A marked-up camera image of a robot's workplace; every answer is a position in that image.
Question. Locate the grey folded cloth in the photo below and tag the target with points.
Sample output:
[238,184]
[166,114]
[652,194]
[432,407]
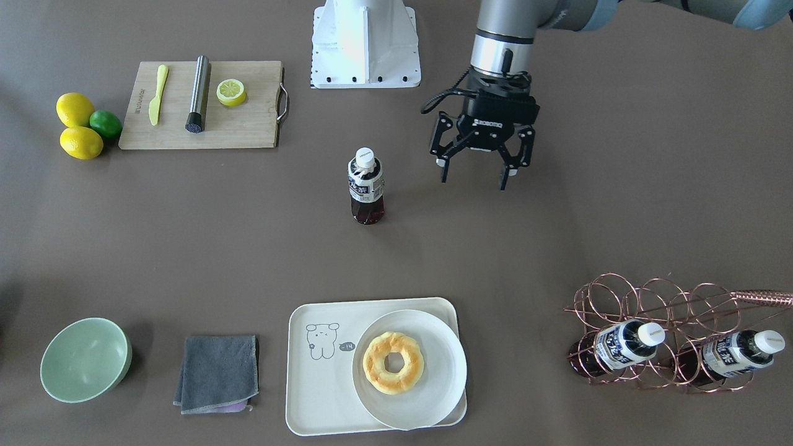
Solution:
[219,374]

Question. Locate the glazed ring donut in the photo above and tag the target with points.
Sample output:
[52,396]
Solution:
[376,372]

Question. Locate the half lemon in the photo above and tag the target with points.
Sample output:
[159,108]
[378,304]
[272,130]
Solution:
[231,92]

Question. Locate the yellow lemon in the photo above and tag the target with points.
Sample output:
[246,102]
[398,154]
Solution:
[74,109]
[81,142]

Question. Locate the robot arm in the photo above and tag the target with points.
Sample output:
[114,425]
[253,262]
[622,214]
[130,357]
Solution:
[504,41]

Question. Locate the yellow plastic knife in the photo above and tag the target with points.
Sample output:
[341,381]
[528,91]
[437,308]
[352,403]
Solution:
[154,104]

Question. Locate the bamboo cutting board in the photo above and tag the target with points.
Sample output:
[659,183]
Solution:
[251,125]

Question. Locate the cream tray with bunny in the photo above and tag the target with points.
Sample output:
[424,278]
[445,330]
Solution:
[323,338]

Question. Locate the yellow lemon lower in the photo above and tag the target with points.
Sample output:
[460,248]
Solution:
[81,142]

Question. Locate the green bowl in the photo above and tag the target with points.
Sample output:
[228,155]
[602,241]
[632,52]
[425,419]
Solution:
[85,359]

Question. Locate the steel muddler black tip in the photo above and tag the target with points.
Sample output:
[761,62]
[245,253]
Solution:
[195,118]

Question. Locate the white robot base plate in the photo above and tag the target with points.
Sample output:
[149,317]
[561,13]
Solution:
[365,45]

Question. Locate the tea bottle white cap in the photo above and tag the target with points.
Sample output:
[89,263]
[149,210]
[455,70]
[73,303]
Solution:
[366,187]

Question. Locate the copper wire bottle rack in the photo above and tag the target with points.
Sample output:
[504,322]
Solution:
[691,318]

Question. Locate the green lime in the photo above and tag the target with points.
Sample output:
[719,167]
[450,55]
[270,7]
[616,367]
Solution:
[106,124]

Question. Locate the yellow lemon upper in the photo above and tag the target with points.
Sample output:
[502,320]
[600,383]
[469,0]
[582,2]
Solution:
[74,109]

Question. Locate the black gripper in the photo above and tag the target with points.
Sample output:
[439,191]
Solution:
[447,128]

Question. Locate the white round plate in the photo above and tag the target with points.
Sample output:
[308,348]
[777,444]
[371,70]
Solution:
[439,389]

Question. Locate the tea bottle rear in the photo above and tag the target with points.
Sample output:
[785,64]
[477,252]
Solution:
[734,355]
[616,347]

